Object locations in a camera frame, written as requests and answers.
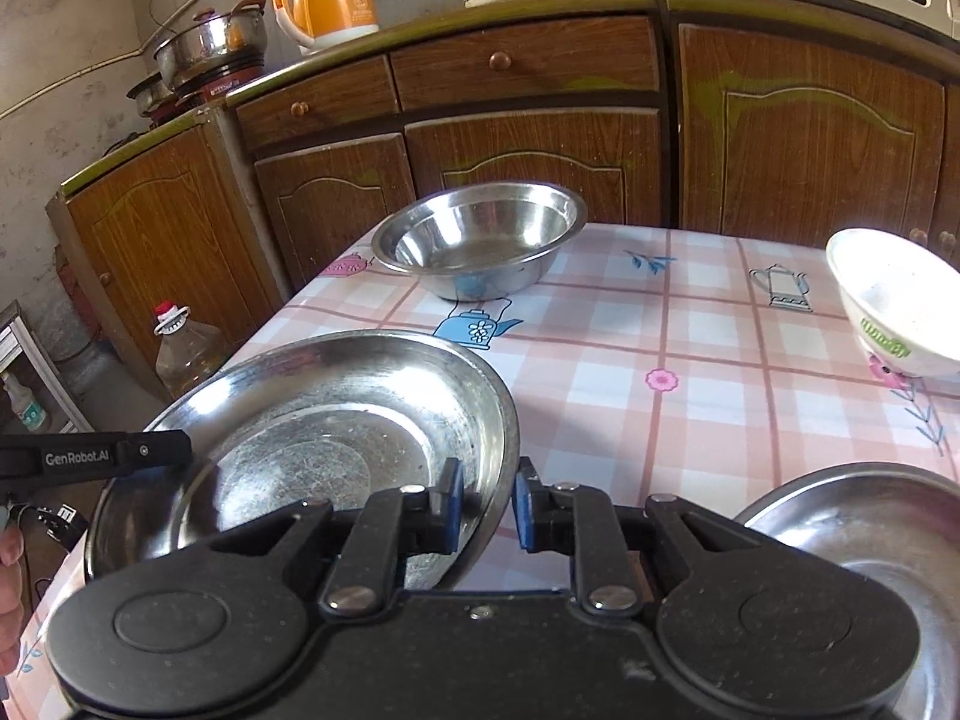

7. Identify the large steel plate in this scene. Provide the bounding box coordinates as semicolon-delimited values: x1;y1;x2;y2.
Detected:
85;330;521;589

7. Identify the deep steel bowl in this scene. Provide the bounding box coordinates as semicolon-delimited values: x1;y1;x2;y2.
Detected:
371;182;587;302

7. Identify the white bowl green logo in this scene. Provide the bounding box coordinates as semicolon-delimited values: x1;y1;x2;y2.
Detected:
825;227;960;377

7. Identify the person's left hand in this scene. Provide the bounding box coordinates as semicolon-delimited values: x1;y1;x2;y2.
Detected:
0;525;25;676

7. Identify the small white bottle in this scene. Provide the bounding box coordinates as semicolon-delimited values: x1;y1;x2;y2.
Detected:
2;371;49;433

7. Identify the plastic oil bottle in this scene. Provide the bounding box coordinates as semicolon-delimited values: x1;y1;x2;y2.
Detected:
153;301;228;398

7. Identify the red induction cooker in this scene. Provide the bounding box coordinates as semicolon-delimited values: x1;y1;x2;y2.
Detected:
127;65;263;127

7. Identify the brown wooden cabinet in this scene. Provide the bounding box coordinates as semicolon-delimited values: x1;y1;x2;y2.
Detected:
47;0;958;388

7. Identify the steel pot with lid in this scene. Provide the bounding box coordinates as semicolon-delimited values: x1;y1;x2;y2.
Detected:
153;0;267;91

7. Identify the orange electric kettle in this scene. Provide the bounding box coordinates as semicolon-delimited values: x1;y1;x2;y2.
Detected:
270;0;379;57

